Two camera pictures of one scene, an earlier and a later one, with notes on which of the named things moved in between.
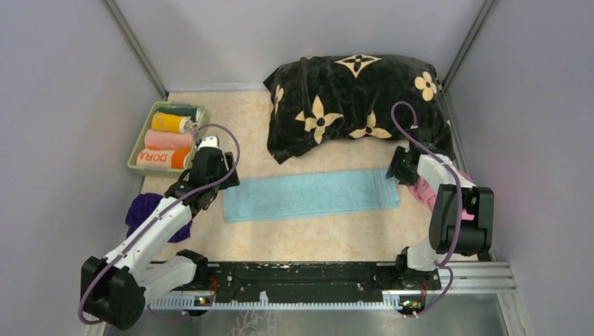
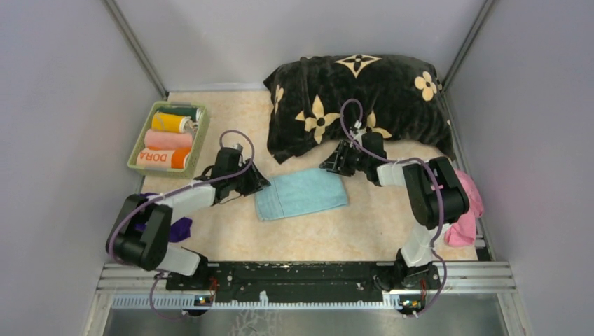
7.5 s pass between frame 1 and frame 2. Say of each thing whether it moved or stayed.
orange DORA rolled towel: stayed
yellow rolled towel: stayed
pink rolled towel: stayed
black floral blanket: stayed
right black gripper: moved
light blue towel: moved
